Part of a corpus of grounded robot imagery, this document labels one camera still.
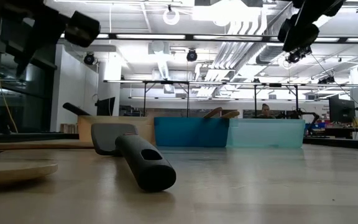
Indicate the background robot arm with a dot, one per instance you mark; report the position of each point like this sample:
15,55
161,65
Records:
312,115

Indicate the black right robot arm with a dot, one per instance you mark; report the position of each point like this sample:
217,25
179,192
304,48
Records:
319,11

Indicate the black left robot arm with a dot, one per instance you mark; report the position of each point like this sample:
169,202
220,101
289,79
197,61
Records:
42,25

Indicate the person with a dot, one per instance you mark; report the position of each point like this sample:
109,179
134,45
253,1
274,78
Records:
265,109

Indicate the large black monitor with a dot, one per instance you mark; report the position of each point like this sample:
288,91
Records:
342,110

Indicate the teal plastic bin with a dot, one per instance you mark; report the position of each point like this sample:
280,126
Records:
266,133

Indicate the blue plastic bin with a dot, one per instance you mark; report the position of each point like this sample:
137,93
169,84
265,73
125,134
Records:
191,132

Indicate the long ceiling light bar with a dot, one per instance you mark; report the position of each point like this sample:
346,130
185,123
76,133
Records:
151,36

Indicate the small black monitor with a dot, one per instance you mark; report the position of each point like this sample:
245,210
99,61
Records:
106,107

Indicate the brown wooden spatula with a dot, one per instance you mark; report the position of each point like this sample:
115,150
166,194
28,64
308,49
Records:
26,145

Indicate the black ceiling camera cluster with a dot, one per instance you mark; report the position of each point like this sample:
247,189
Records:
298,56

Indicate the black metal rig frame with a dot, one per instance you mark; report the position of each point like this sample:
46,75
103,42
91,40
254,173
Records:
166,82

